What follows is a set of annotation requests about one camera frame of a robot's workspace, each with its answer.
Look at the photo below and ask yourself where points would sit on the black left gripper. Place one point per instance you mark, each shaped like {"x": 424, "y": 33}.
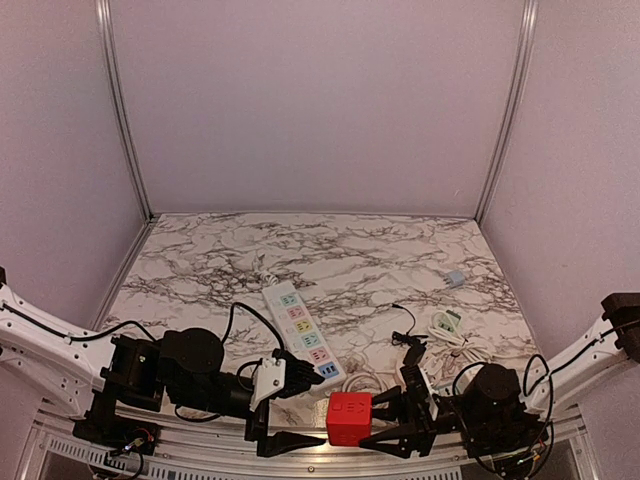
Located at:
{"x": 258, "y": 432}

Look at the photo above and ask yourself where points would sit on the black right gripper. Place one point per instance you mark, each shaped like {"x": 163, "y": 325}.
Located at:
{"x": 419, "y": 429}

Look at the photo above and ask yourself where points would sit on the red cube socket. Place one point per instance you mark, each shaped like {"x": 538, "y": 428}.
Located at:
{"x": 349, "y": 418}

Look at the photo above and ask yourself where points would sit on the pink round power socket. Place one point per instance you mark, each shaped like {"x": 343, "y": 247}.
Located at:
{"x": 433, "y": 367}

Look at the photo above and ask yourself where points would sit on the white multicolour power strip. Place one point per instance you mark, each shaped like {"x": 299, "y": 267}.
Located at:
{"x": 301, "y": 334}

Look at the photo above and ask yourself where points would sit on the black power adapter with cable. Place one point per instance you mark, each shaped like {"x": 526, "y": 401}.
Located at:
{"x": 416, "y": 343}

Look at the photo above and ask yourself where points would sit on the light blue plug adapter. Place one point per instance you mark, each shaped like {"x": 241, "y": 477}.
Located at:
{"x": 454, "y": 279}

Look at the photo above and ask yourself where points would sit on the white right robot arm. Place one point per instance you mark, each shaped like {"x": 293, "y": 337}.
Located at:
{"x": 549, "y": 387}

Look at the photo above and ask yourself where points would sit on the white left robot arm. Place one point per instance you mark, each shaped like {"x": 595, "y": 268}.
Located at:
{"x": 85, "y": 374}

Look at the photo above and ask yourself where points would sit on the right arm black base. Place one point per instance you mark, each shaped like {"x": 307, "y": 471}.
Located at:
{"x": 520, "y": 445}

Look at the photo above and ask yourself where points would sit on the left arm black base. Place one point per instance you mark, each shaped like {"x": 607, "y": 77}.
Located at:
{"x": 102, "y": 426}

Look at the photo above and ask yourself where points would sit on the green white plug adapter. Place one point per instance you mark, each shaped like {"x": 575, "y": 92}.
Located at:
{"x": 446, "y": 320}

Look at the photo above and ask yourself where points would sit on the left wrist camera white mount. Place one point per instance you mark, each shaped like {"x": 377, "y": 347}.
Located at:
{"x": 268, "y": 380}

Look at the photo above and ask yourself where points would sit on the white strip cable plug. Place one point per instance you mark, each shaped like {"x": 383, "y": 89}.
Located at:
{"x": 265, "y": 277}

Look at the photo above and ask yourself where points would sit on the aluminium front rail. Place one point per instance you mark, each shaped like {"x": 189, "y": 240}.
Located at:
{"x": 217, "y": 450}

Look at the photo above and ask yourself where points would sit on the right aluminium frame post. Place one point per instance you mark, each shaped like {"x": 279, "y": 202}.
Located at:
{"x": 515, "y": 94}

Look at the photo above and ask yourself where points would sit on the aluminium frame post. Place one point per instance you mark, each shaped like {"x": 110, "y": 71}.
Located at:
{"x": 105, "y": 23}
{"x": 515, "y": 94}

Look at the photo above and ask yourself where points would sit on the left aluminium frame post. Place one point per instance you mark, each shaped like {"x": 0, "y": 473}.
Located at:
{"x": 105, "y": 23}

